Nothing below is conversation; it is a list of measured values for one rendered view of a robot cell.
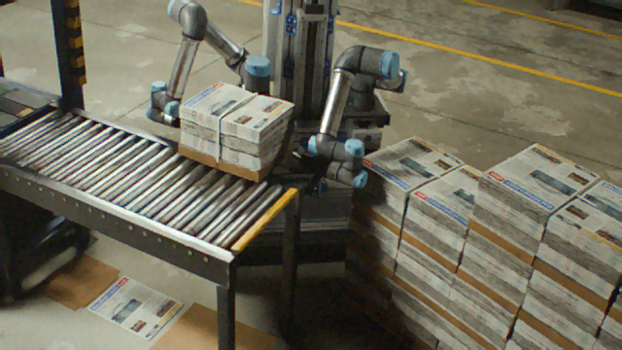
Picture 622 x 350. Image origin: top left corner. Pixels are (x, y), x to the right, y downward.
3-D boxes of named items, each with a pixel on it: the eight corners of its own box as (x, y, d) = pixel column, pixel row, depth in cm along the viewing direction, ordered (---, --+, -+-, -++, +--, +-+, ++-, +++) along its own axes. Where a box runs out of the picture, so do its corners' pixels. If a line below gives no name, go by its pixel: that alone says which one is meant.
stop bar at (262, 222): (298, 193, 254) (298, 189, 253) (238, 256, 221) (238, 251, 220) (291, 191, 255) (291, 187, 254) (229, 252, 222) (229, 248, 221)
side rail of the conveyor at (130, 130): (303, 209, 267) (305, 184, 260) (296, 216, 263) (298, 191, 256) (59, 122, 312) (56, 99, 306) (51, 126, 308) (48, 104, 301)
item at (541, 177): (535, 145, 247) (536, 142, 247) (602, 178, 230) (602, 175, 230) (480, 174, 226) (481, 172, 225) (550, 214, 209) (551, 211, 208)
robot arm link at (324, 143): (336, 35, 265) (303, 151, 257) (362, 40, 263) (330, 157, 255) (340, 47, 276) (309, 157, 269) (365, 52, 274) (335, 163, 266)
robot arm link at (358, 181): (369, 166, 263) (367, 184, 268) (344, 158, 267) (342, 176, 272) (362, 175, 257) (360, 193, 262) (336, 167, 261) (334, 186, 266)
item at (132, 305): (185, 304, 311) (185, 302, 310) (148, 341, 289) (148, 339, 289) (124, 276, 324) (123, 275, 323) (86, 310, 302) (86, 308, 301)
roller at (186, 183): (217, 166, 271) (210, 157, 270) (146, 225, 235) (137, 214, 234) (210, 171, 274) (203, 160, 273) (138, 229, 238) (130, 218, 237)
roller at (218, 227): (270, 190, 264) (270, 179, 261) (203, 254, 228) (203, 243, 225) (259, 186, 266) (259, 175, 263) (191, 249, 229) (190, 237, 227)
